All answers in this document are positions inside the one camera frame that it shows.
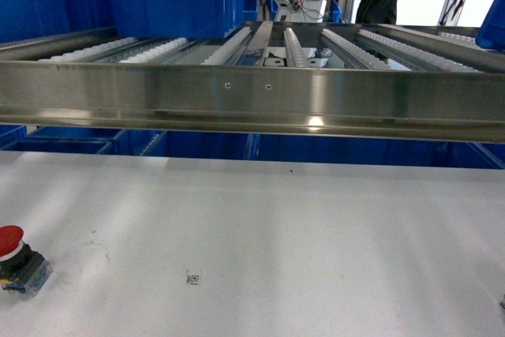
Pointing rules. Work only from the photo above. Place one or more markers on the blue bin under shelf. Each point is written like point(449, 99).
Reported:
point(344, 150)
point(84, 140)

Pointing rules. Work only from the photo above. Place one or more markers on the blue bin under shelf left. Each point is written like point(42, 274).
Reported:
point(84, 140)

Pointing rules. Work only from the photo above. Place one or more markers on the blue bin under shelf right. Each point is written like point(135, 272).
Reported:
point(344, 150)

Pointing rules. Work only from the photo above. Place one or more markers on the steel roller shelf frame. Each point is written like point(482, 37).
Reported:
point(423, 83)

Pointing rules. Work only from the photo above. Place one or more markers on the small QR code sticker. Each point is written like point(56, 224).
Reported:
point(193, 277)

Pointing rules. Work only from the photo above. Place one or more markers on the blue bin right edge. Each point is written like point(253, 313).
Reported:
point(491, 33)

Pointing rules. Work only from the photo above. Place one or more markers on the red mushroom push button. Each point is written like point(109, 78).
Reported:
point(23, 270)

